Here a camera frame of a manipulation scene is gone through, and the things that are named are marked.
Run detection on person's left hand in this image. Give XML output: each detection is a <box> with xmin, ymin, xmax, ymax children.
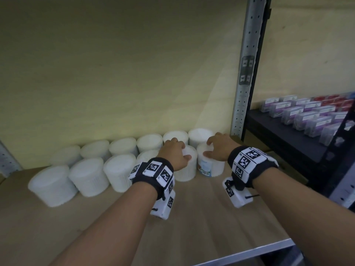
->
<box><xmin>156</xmin><ymin>137</ymin><xmax>192</xmax><ymax>172</ymax></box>

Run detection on person's right hand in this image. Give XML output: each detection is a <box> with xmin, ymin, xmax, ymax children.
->
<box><xmin>203</xmin><ymin>132</ymin><xmax>241</xmax><ymax>163</ymax></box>

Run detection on white jar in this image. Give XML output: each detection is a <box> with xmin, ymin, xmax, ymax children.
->
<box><xmin>196</xmin><ymin>142</ymin><xmax>225</xmax><ymax>178</ymax></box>
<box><xmin>173</xmin><ymin>145</ymin><xmax>198</xmax><ymax>183</ymax></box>

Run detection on grey metal shelf wooden boards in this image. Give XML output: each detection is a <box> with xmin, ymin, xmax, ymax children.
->
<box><xmin>0</xmin><ymin>0</ymin><xmax>308</xmax><ymax>266</ymax></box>

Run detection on row of white jars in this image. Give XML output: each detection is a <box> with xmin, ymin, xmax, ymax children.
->
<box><xmin>27</xmin><ymin>127</ymin><xmax>216</xmax><ymax>208</ymax></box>

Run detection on person's right forearm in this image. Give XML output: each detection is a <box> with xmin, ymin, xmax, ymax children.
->
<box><xmin>252</xmin><ymin>166</ymin><xmax>355</xmax><ymax>266</ymax></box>

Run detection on person's left forearm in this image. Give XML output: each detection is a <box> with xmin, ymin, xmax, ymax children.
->
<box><xmin>48</xmin><ymin>182</ymin><xmax>159</xmax><ymax>266</ymax></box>

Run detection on black wristband with marker tags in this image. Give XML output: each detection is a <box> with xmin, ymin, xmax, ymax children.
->
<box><xmin>128</xmin><ymin>157</ymin><xmax>176</xmax><ymax>201</ymax></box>
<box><xmin>227</xmin><ymin>146</ymin><xmax>279</xmax><ymax>190</ymax></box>

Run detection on row of purple labelled packets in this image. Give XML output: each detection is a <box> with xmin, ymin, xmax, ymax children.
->
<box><xmin>260</xmin><ymin>94</ymin><xmax>350</xmax><ymax>146</ymax></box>

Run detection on row of red packets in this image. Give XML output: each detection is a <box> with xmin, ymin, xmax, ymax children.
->
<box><xmin>312</xmin><ymin>92</ymin><xmax>355</xmax><ymax>113</ymax></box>

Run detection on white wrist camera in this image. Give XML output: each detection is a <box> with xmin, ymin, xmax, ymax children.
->
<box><xmin>149</xmin><ymin>189</ymin><xmax>177</xmax><ymax>221</ymax></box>
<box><xmin>222</xmin><ymin>177</ymin><xmax>254</xmax><ymax>209</ymax></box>

